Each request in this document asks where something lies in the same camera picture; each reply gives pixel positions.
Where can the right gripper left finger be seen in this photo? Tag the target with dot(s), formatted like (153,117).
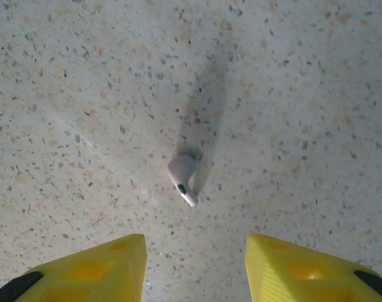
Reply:
(83,273)

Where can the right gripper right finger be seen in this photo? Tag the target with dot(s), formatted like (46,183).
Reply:
(304,277)

